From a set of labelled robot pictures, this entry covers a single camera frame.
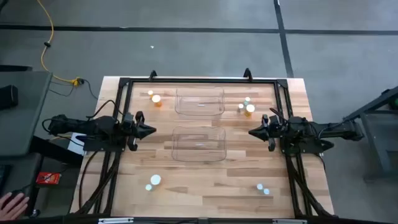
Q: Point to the green object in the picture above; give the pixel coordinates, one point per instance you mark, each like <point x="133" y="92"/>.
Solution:
<point x="394" y="103"/>

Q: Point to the black aluminium table frame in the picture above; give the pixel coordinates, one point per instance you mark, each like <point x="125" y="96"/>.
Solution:
<point x="202" y="81"/>

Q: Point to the black keyboard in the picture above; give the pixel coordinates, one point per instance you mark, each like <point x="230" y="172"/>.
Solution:
<point x="4" y="179"/>

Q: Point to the black table clamp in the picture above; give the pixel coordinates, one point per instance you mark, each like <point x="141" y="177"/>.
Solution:
<point x="247" y="74"/>
<point x="152" y="74"/>

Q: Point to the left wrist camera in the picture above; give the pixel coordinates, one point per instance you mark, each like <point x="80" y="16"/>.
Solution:
<point x="128" y="119"/>

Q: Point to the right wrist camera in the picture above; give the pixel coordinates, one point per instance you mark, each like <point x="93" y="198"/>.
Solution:
<point x="275" y="120"/>

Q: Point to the white box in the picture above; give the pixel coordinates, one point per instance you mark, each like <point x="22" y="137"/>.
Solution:
<point x="76" y="144"/>

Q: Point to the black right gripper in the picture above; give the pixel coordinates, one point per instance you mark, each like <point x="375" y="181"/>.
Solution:
<point x="276" y="132"/>

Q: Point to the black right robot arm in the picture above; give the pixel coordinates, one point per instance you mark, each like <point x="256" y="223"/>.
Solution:
<point x="335" y="130"/>

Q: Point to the clear plastic bin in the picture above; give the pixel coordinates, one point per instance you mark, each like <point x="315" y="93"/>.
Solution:
<point x="186" y="149"/>
<point x="186" y="105"/>

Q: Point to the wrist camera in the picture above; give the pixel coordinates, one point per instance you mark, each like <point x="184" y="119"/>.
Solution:
<point x="128" y="119"/>
<point x="275" y="120"/>

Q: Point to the black speaker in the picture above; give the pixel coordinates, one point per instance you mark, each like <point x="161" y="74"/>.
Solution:
<point x="7" y="97"/>

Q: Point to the small orange pill bottle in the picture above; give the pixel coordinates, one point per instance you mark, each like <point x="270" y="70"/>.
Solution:
<point x="150" y="92"/>

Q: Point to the silver metal bracket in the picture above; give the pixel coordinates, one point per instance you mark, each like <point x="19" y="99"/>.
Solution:
<point x="289" y="221"/>
<point x="115" y="220"/>

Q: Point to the dark metal table frame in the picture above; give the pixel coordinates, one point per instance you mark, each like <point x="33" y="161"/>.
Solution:
<point x="373" y="130"/>

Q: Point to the person's hand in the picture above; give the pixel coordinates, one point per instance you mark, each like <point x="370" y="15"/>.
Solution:
<point x="12" y="207"/>

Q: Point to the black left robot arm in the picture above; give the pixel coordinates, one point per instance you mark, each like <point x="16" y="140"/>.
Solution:
<point x="93" y="126"/>

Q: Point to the grey office desk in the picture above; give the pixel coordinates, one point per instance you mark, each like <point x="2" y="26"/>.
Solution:
<point x="21" y="112"/>
<point x="23" y="168"/>

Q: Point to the black computer mouse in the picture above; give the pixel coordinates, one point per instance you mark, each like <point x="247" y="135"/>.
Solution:
<point x="17" y="193"/>

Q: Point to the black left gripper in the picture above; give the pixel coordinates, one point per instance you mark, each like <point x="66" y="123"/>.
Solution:
<point x="130" y="132"/>

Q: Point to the red box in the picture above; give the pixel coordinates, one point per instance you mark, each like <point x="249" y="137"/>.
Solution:
<point x="48" y="178"/>

